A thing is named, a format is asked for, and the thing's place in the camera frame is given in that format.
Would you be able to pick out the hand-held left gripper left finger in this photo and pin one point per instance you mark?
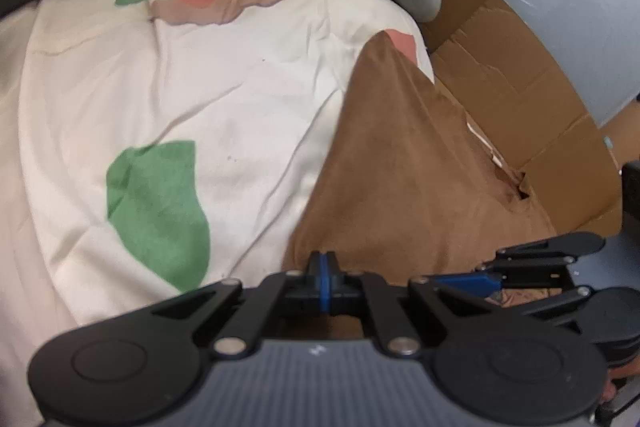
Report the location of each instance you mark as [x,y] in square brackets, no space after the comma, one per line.
[314,283]

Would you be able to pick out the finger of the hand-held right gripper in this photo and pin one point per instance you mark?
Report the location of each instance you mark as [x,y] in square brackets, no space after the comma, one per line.
[465,284]
[540,257]

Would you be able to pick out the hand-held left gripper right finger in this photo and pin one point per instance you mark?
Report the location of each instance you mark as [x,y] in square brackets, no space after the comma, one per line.
[336,285]

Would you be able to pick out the brown printed t-shirt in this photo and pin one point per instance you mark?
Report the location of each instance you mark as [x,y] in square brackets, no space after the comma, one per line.
[400,157]

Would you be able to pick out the brown cardboard box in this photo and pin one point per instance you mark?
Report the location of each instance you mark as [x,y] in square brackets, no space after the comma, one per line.
[625,132]

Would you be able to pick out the flattened brown cardboard sheet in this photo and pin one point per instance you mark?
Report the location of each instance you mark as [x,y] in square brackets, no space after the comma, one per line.
[525,82]

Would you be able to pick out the cream cartoon bear bedsheet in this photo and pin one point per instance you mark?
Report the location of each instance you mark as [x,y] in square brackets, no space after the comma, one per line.
[150,82]

